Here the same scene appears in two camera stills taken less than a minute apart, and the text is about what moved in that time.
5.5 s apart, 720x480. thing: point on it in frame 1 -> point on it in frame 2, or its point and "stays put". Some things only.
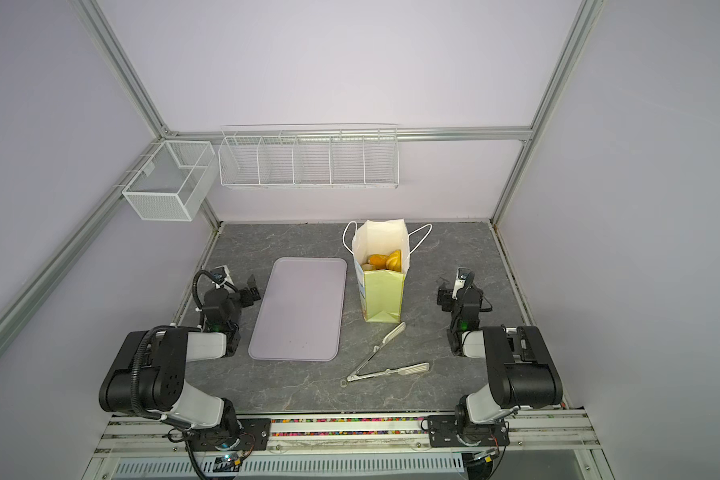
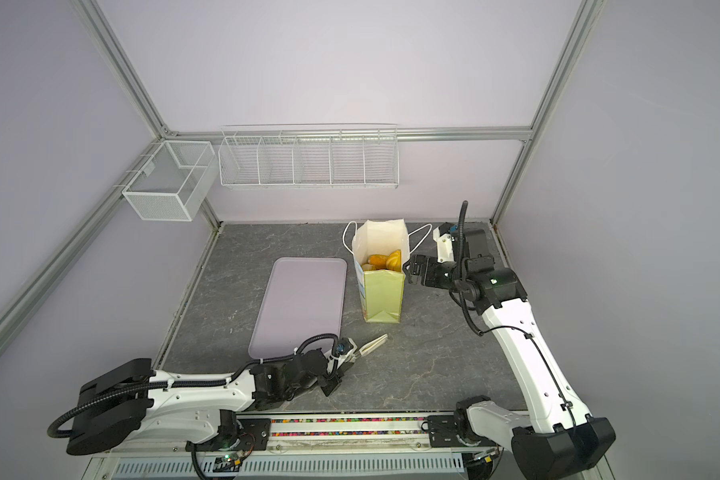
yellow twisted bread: (394, 261) stays put
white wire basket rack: (359, 156) stays put
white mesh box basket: (175, 182) stays put
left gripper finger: (251, 282) -> (330, 386)
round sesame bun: (379, 261) stays put
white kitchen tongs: (401, 370) -> (371, 346)
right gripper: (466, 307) -> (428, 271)
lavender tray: (303, 311) stays put
